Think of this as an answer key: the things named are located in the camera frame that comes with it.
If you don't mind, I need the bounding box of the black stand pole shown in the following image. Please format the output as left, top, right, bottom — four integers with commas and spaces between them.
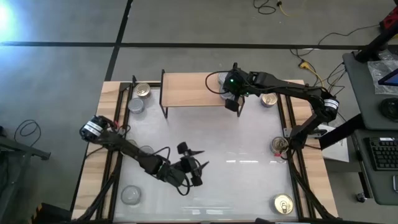
354, 26, 398, 63

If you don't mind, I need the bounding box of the black keyboard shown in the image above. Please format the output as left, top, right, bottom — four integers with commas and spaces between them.
364, 136, 398, 171

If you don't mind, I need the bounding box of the grey desk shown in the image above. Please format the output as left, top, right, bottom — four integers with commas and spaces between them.
341, 51, 398, 131
353, 129, 398, 206

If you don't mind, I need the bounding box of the white paper sheet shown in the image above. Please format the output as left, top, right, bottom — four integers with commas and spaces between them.
320, 124, 351, 163

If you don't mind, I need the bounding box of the yellow floor cable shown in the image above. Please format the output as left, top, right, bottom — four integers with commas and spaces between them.
278, 1, 307, 18

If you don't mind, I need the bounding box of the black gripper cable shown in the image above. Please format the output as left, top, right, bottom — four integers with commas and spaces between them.
146, 146, 191, 197
205, 70, 233, 95

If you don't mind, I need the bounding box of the long black floor cable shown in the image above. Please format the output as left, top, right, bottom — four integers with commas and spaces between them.
317, 24, 381, 47

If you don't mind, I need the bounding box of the black support beam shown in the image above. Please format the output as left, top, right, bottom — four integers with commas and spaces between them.
318, 113, 364, 150

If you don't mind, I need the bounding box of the clear plastic bag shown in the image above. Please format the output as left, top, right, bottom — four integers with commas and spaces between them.
367, 58, 398, 96

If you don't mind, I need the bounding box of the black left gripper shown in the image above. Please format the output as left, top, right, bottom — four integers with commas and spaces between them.
167, 141, 210, 188

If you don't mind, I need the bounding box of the black floor cable loop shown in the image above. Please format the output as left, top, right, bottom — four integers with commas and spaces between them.
14, 119, 42, 147

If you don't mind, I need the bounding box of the black round coil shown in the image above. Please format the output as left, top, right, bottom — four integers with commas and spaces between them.
378, 96, 398, 121

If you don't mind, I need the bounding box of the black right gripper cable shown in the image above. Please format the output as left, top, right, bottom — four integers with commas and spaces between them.
205, 70, 233, 95

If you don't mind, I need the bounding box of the yellow extension cord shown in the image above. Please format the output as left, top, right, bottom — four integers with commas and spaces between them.
297, 60, 326, 111

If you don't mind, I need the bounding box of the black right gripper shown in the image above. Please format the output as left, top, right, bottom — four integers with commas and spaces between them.
223, 62, 251, 113

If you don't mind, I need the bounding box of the dark grey metal stand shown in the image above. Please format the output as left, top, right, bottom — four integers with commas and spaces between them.
0, 126, 52, 224

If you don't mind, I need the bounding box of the blue-screen tablet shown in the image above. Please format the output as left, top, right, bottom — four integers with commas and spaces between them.
377, 68, 398, 87

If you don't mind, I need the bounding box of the wooden shelf black metal frame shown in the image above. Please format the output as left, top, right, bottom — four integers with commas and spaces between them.
159, 68, 246, 119

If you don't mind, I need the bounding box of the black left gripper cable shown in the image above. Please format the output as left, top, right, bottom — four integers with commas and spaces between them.
146, 146, 191, 197

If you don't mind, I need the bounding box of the black metal table frame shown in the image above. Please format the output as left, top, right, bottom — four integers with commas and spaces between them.
70, 74, 340, 224

